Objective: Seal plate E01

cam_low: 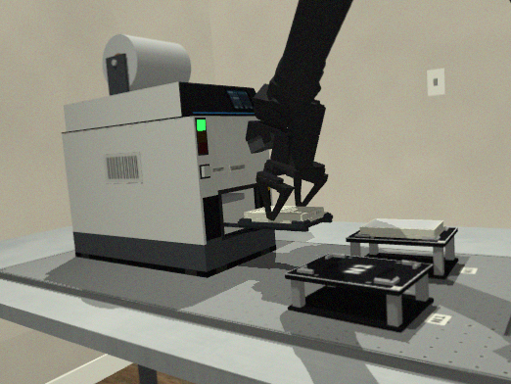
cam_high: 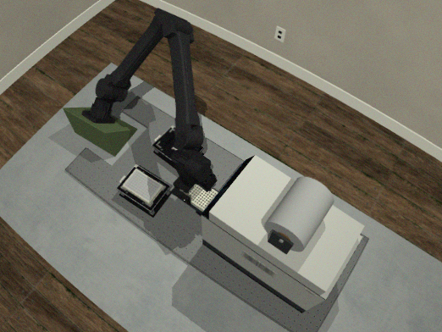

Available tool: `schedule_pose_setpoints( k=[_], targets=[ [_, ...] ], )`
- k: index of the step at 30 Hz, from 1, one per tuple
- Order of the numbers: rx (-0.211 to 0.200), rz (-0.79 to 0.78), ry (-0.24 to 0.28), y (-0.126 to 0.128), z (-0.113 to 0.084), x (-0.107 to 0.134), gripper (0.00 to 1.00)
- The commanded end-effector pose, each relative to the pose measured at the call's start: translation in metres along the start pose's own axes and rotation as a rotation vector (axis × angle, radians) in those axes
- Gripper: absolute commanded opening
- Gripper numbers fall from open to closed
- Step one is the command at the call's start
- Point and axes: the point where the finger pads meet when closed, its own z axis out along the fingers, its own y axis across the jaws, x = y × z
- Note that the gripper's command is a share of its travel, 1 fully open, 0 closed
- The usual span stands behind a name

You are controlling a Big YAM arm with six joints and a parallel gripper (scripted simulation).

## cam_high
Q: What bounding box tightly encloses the white multi-well plate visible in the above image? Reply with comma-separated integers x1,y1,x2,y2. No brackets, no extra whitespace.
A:
122,169,164,205

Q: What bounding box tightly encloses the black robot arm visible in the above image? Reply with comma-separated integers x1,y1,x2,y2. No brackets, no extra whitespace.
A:
82,8,217,192

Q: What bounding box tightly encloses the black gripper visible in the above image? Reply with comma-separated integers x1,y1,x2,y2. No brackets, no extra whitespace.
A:
171,177,192,205

